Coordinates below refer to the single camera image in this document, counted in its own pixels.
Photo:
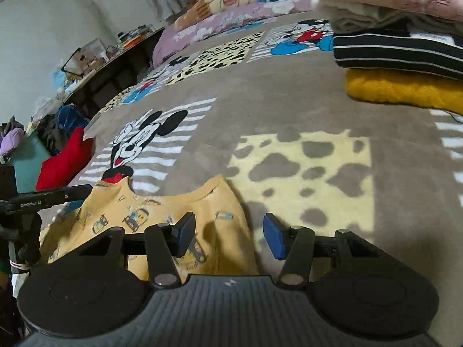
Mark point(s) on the folded mustard knit sweater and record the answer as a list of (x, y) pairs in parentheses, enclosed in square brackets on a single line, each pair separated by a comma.
[(394, 88)]

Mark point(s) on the yellow printed shirt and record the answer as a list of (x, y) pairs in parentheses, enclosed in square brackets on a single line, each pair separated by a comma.
[(217, 238)]

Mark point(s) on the dark wooden desk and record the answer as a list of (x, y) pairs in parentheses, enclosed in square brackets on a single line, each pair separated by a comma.
[(108, 76)]

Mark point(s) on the blue bag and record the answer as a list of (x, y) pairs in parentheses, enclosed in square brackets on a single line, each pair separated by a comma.
[(72, 119)]

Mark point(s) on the folded black striped garment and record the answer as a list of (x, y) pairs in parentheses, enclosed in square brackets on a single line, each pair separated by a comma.
[(390, 54)]

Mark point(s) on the red cloth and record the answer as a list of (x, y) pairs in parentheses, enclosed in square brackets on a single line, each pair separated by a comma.
[(65, 162)]

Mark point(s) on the folded cream garment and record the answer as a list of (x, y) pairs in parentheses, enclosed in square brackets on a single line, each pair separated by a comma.
[(358, 16)]

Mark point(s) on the white plastic bag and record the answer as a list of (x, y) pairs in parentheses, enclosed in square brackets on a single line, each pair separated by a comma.
[(45, 108)]

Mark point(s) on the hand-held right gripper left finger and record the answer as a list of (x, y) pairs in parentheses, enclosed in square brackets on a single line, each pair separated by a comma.
[(185, 232)]

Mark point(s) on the black cloth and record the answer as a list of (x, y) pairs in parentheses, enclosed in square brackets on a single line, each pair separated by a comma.
[(52, 133)]

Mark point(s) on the purple printed pillow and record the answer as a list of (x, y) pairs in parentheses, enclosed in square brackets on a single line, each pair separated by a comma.
[(217, 25)]

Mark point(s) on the cartoon mouse printed blanket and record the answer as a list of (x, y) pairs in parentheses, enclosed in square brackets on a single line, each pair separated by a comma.
[(289, 90)]

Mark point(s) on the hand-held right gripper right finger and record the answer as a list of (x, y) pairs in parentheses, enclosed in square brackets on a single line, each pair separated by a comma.
[(273, 236)]

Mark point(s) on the teal box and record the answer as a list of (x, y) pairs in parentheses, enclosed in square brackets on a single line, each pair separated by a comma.
[(27, 166)]

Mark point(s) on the clear plastic box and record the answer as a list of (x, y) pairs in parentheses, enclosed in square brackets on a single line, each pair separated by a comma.
[(86, 58)]

